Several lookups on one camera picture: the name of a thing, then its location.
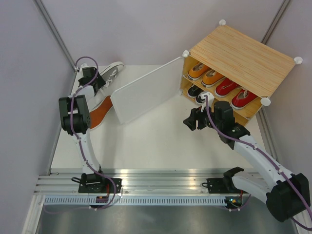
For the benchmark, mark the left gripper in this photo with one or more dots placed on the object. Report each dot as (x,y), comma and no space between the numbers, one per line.
(100,81)

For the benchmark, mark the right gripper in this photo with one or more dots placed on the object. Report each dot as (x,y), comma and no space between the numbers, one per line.
(197,112)

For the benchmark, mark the black sneaker white laces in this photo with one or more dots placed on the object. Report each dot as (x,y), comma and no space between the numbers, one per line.
(200,99)

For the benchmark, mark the grey sneaker orange sole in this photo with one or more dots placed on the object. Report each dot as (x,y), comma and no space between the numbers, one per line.
(98,107)

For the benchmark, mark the white cabinet door panel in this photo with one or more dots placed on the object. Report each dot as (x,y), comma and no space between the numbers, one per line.
(148,91)

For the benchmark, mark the red sneaker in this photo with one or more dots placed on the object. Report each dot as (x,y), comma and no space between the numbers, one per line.
(225,87)
(242,98)

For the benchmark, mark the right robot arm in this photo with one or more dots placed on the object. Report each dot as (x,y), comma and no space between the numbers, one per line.
(284,193)

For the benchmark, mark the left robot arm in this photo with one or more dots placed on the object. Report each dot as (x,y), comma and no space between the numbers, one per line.
(76,121)

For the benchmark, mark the wooden shoe cabinet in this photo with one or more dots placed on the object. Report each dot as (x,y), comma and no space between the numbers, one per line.
(251,64)

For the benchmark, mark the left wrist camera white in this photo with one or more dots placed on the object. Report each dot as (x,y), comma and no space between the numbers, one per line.
(81,67)

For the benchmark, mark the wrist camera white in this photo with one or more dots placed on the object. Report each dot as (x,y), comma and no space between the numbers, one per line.
(81,67)
(209,99)

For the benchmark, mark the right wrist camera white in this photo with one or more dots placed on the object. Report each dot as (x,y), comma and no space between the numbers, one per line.
(209,99)

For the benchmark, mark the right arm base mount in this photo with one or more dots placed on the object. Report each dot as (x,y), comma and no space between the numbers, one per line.
(217,185)

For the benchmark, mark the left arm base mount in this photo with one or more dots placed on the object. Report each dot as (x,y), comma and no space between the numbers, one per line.
(98,185)

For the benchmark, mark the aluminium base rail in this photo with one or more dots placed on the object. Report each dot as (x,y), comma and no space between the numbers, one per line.
(136,182)

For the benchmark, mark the white slotted cable duct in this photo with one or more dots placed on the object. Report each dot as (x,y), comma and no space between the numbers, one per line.
(137,200)

